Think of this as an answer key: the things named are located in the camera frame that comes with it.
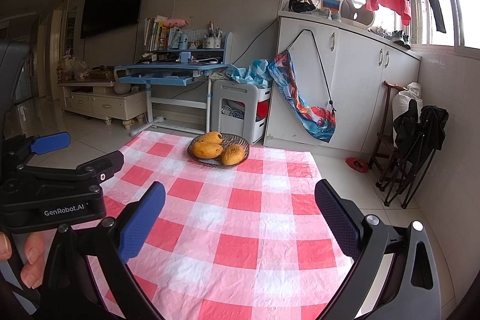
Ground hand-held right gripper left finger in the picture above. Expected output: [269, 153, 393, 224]
[39, 181, 167, 320]

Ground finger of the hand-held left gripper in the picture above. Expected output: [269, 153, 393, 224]
[73, 151, 125, 186]
[4, 132, 72, 171]

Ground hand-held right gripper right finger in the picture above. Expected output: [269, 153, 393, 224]
[314, 178, 443, 320]

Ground person's left hand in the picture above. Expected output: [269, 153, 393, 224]
[0, 231, 49, 289]

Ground white tv stand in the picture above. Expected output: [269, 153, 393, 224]
[57, 78, 148, 129]

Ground red slipper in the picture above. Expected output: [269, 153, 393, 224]
[345, 157, 369, 173]

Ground clear plastic bag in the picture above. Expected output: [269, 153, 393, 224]
[71, 59, 91, 81]

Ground brown wooden chair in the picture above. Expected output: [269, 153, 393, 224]
[368, 81, 413, 189]

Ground red checked tablecloth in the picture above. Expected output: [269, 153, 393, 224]
[87, 130, 355, 320]

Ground colourful printed bag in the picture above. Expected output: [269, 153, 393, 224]
[267, 28, 337, 144]

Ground yellow mango with dark tip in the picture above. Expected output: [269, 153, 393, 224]
[197, 131, 222, 145]

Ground blue study desk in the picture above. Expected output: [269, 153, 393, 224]
[113, 31, 233, 135]

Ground dark woven fruit basket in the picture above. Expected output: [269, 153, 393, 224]
[187, 133, 250, 168]

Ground black folding chair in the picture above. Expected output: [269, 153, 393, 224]
[377, 99, 449, 209]

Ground row of books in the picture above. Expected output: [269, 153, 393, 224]
[143, 16, 169, 52]

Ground white cabinet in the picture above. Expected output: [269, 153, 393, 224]
[263, 16, 422, 158]

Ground white storage cart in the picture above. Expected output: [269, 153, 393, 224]
[211, 80, 271, 144]

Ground white sack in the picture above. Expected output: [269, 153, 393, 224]
[392, 82, 424, 148]

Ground black television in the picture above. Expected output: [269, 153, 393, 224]
[80, 0, 150, 40]

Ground white pen holder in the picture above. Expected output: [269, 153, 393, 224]
[203, 22, 223, 49]

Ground crumpled blue cloth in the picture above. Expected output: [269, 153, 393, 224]
[225, 58, 274, 85]

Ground grey sneakers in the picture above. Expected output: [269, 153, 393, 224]
[369, 25, 411, 50]

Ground light sneakers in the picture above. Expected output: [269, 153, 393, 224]
[311, 7, 342, 22]

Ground black shoes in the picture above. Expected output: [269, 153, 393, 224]
[289, 0, 316, 13]

